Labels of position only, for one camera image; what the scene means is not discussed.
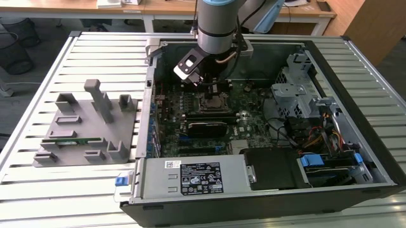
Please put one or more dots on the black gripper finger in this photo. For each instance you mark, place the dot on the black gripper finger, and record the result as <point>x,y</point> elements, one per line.
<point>211,92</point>

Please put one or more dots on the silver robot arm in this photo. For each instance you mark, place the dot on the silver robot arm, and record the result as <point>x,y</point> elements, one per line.
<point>215,28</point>

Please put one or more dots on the CPU socket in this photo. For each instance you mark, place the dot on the CPU socket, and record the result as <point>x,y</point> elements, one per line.
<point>200,102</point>

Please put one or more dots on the green motherboard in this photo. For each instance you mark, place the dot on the green motherboard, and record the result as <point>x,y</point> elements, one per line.
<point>254,123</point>

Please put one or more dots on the metal disk bay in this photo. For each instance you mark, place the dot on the metal disk bay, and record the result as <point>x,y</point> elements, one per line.
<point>287,91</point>

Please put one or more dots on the silver chipset heat sink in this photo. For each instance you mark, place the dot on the silver chipset heat sink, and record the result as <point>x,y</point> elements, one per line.
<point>239,145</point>

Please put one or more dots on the black plastic shroud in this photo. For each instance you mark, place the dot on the black plastic shroud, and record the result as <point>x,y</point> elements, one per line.
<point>272,166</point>

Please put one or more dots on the silver power supply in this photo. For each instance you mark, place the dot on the silver power supply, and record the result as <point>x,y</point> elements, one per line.
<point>158,175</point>

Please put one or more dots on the grey parts rack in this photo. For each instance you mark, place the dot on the grey parts rack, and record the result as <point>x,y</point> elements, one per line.
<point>88,133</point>

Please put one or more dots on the hard disk in blue carrier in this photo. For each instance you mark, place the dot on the hard disk in blue carrier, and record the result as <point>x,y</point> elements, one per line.
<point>310,161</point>

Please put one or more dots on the green RAM stick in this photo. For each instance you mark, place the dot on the green RAM stick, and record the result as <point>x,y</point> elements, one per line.
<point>92,140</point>

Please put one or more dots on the white box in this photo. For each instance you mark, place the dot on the white box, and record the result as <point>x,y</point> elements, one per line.
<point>109,4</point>

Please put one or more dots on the black phone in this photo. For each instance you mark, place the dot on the black phone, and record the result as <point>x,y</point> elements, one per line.
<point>323,6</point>

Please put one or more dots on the blue case latch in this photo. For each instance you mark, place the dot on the blue case latch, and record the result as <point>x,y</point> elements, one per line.
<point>121,181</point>

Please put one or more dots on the black PC case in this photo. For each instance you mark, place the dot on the black PC case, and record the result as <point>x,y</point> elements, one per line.
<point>222,213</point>

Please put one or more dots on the blue plastic clip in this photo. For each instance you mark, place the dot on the blue plastic clip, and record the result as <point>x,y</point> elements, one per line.
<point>358,158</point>

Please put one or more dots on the wooden cabinet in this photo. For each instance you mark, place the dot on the wooden cabinet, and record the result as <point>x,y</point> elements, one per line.
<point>374,23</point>

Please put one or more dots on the black mesh waste bin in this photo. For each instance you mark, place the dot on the black mesh waste bin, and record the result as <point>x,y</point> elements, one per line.
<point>28,31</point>
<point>16,57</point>

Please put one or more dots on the black framed wrist camera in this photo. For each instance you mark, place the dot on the black framed wrist camera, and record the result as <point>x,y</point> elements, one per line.
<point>188,64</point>

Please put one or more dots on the wooden desk white frame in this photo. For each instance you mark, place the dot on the wooden desk white frame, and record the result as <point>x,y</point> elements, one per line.
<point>304,14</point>
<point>63,9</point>

